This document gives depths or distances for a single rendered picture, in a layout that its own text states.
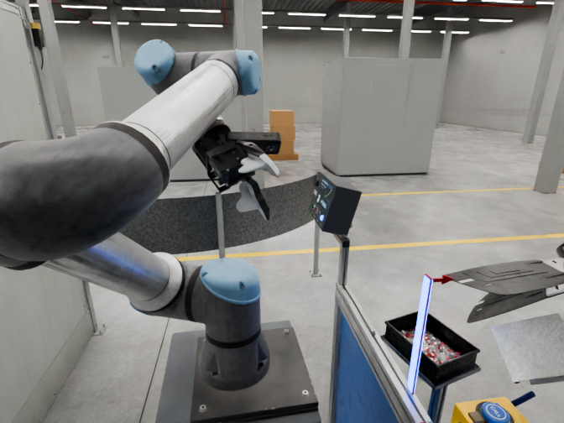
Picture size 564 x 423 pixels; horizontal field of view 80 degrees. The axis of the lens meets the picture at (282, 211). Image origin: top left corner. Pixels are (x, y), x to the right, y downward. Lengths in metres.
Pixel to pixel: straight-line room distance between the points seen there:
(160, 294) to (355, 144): 6.49
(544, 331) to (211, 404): 0.78
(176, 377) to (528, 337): 0.83
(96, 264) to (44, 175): 0.22
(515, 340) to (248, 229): 1.81
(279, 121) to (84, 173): 8.42
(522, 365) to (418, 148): 6.72
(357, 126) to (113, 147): 6.69
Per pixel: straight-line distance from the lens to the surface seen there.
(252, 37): 4.91
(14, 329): 2.03
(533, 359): 1.06
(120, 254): 0.56
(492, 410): 0.73
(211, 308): 0.68
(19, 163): 0.36
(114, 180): 0.35
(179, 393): 0.81
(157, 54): 0.68
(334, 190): 1.29
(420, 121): 7.52
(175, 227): 2.36
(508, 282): 0.92
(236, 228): 2.41
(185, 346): 0.91
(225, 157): 0.65
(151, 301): 0.69
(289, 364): 0.81
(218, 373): 0.76
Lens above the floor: 1.57
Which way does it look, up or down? 19 degrees down
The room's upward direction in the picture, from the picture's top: straight up
